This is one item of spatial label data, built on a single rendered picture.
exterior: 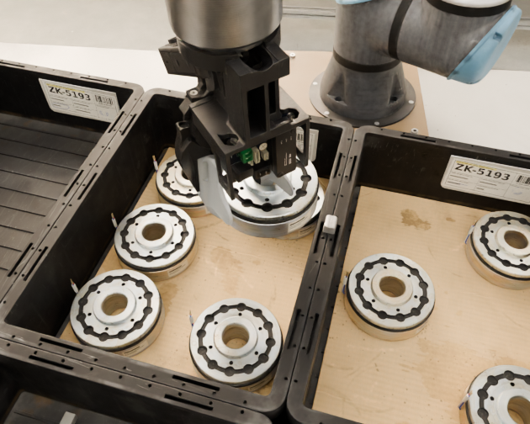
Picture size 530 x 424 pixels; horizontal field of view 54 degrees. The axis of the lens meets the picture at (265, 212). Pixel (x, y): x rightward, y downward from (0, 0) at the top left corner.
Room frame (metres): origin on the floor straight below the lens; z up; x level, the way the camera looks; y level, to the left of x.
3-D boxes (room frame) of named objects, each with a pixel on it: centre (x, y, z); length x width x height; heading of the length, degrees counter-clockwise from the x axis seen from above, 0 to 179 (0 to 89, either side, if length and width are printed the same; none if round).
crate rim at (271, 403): (0.38, 0.08, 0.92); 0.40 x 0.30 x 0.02; 164
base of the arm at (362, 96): (0.76, -0.17, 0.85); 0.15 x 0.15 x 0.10
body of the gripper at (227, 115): (0.32, 0.02, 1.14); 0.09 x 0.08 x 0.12; 30
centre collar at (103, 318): (0.30, 0.17, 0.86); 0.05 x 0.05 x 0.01
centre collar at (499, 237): (0.39, -0.31, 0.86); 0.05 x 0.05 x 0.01
